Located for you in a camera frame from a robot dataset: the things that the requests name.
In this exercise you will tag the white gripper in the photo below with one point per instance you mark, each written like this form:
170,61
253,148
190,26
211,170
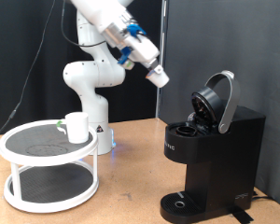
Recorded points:
143,51

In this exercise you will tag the white ceramic mug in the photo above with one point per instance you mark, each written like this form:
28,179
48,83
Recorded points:
77,128

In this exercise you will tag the black Keurig coffee machine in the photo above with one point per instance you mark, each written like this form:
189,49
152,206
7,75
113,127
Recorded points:
227,155

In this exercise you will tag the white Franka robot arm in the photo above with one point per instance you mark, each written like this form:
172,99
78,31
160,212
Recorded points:
90,74

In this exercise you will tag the grey vertical metal pole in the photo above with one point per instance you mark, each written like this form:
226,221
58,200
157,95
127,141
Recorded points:
158,102

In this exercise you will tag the grey fabric backdrop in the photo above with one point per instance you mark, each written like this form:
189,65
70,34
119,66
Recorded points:
264,62

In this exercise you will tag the white two-tier turntable rack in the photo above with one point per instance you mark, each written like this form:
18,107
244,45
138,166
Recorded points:
37,140

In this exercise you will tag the black fabric backdrop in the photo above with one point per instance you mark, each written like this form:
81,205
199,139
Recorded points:
3,62

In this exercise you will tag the blue mounted wrist camera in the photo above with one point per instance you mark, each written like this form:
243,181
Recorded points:
126,60

